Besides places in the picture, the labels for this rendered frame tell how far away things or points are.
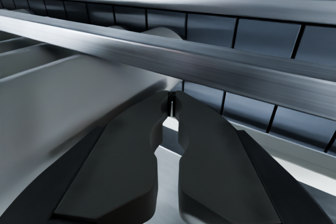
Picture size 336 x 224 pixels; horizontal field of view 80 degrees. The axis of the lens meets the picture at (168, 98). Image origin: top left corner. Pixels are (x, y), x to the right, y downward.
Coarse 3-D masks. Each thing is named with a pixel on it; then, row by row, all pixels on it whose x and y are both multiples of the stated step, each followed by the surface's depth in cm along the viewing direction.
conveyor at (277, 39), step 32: (0, 0) 30; (32, 0) 25; (64, 0) 23; (192, 32) 16; (224, 32) 14; (256, 32) 13; (288, 32) 12; (320, 32) 11; (192, 96) 18; (224, 96) 17; (256, 128) 16; (288, 128) 15; (320, 128) 14
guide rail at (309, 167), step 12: (168, 120) 16; (252, 132) 14; (264, 144) 14; (276, 144) 14; (288, 144) 14; (276, 156) 13; (288, 156) 13; (300, 156) 13; (312, 156) 13; (324, 156) 13; (288, 168) 12; (300, 168) 12; (312, 168) 12; (324, 168) 12; (300, 180) 12; (312, 180) 12; (324, 180) 12
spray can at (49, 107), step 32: (160, 32) 15; (64, 64) 10; (96, 64) 10; (0, 96) 7; (32, 96) 8; (64, 96) 8; (96, 96) 9; (128, 96) 11; (0, 128) 7; (32, 128) 7; (64, 128) 8; (0, 160) 6; (32, 160) 7; (0, 192) 7
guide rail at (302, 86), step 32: (32, 32) 12; (64, 32) 11; (96, 32) 10; (128, 32) 10; (128, 64) 9; (160, 64) 8; (192, 64) 7; (224, 64) 7; (256, 64) 6; (288, 64) 6; (320, 64) 6; (256, 96) 7; (288, 96) 6; (320, 96) 6
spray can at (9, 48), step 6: (0, 42) 16; (6, 42) 16; (12, 42) 16; (18, 42) 16; (24, 42) 16; (30, 42) 17; (36, 42) 17; (42, 42) 17; (0, 48) 15; (6, 48) 15; (12, 48) 16; (18, 48) 16
